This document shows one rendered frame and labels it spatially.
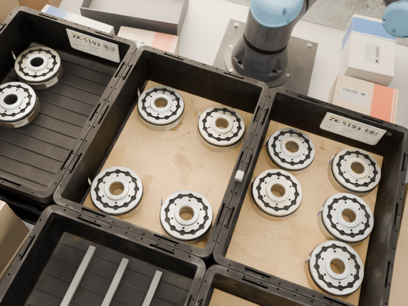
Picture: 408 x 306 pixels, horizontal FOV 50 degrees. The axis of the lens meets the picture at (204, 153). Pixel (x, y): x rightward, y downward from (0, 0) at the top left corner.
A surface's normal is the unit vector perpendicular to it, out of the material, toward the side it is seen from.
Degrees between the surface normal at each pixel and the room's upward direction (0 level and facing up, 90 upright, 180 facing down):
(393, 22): 86
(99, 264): 0
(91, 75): 0
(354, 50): 0
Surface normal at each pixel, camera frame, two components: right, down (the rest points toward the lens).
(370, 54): 0.06, -0.48
